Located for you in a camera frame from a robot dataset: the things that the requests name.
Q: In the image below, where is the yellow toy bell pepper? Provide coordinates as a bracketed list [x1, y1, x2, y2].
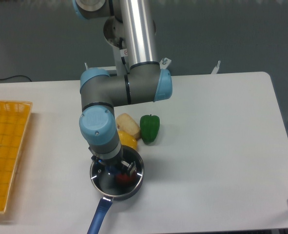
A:
[118, 130, 137, 150]

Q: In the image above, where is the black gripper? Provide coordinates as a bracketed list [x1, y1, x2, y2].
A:
[88, 146, 136, 176]

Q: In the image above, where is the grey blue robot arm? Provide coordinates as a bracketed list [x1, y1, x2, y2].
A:
[73, 0, 173, 175]

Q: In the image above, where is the toy bread loaf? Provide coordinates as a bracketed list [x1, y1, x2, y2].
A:
[115, 113, 141, 140]

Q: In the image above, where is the red toy bell pepper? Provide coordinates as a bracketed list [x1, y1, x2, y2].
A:
[115, 174, 136, 186]

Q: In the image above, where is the yellow woven basket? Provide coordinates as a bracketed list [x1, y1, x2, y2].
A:
[0, 100, 33, 214]

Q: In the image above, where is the glass pot lid blue knob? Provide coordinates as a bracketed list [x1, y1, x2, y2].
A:
[90, 145, 144, 200]

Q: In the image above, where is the green toy bell pepper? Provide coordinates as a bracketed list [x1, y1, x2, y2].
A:
[140, 115, 160, 144]

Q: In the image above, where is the black cable on floor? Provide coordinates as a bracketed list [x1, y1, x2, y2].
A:
[0, 75, 33, 82]

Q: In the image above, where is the dark pot blue handle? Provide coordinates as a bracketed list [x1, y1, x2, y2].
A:
[87, 145, 144, 234]

